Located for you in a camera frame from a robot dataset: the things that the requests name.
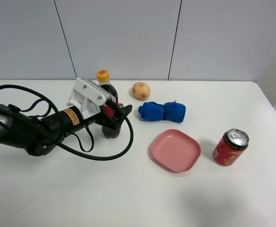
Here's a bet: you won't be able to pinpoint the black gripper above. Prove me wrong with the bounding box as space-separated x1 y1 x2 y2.
80 99 133 130

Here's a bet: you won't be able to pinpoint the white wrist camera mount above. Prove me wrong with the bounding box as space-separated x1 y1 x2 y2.
66 78 116 120

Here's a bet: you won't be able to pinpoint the red drink can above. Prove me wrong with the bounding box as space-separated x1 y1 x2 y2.
213 128 249 166

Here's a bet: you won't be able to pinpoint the cola bottle with yellow cap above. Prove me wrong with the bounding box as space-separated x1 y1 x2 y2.
97 70 120 139

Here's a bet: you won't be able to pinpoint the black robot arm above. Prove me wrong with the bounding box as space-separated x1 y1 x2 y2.
0 104 132 157

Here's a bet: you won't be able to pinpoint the rolled blue cloth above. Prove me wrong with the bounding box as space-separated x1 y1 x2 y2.
138 102 186 123

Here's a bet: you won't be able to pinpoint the tan potato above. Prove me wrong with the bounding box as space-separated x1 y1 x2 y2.
132 82 151 100

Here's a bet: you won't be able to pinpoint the pink square plate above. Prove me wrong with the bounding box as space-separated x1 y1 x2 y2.
151 129 201 173

